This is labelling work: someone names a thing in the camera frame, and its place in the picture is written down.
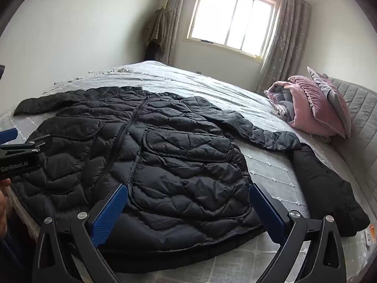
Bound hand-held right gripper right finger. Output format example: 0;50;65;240
249;182;347;283

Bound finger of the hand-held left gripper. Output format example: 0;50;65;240
0;135;53;154
0;128;17;146

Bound black quilted puffer jacket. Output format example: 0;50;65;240
10;85;302;273

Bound grey padded headboard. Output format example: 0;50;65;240
322;74;377;242

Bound person's left hand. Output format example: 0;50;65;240
0;180;12;239

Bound black plain coat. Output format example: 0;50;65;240
293;144;371;238

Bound window with white frame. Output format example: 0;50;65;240
185;0;280;63

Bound grey pillow with pink trim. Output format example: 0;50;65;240
307;66;352;139

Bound grey patterned curtain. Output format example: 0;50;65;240
256;0;312;95
160;0;193;65

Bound hanging clothes in corner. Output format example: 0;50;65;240
144;5;169;63

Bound folded pink and grey blanket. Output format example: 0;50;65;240
263;80;332;143

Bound pink velvet pillow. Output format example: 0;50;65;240
287;75;346;137

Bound bed with grey checked cover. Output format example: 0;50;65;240
0;60;377;283

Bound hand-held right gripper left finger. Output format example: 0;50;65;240
32;183;128;283

